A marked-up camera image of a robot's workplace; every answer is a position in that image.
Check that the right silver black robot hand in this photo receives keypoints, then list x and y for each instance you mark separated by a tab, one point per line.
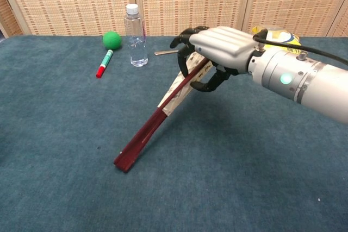
223	47

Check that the red folding paper fan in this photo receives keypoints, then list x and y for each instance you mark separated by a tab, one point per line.
146	134

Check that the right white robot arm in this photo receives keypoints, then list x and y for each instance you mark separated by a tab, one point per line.
312	85

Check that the beige flat stick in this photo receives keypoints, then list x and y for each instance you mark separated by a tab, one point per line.
166	52

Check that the yellow snack bag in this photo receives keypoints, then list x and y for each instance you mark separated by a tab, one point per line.
288	37

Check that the clear plastic water bottle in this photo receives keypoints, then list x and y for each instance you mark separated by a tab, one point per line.
136	41

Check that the green foam ball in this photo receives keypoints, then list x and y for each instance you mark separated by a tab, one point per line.
112	40

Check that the green red marker pen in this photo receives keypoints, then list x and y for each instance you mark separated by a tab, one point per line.
104	63

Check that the teal table cover cloth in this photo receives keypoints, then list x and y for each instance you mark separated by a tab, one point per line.
68	134

